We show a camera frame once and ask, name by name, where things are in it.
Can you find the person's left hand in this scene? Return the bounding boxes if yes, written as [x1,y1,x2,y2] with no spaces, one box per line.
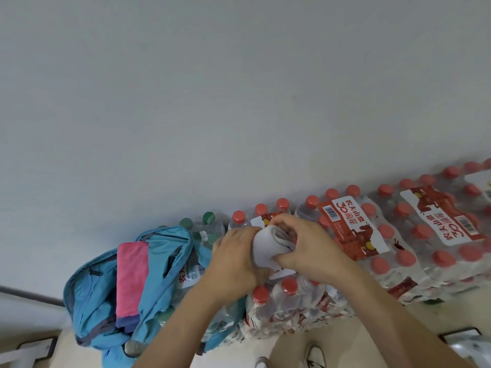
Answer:
[198,225,266,304]

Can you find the person's right hand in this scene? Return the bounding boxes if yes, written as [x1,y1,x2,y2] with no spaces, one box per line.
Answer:
[267,213,358,289]

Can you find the pink towel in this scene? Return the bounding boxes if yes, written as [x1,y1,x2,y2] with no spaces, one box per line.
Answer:
[115,241,150,318]

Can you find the grey-blue towel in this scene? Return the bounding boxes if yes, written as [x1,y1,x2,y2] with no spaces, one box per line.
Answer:
[115,315,140,331]

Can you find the light blue backpack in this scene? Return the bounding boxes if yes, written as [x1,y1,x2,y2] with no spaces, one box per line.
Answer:
[62,224,247,368]

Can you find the person's left forearm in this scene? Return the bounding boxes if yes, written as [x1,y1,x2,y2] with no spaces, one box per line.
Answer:
[131,286,235,368]

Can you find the person's right forearm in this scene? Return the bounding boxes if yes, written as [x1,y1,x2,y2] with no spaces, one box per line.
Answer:
[332,263,470,368]

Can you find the stack of water bottle packs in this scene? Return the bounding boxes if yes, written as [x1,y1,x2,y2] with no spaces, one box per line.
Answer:
[154,158,491,342]

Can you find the white gym machine frame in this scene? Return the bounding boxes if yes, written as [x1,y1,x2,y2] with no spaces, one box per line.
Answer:
[438,327,491,368]

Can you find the white panel leaning on wall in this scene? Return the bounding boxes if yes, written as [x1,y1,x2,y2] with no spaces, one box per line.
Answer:
[0,285,66,331]

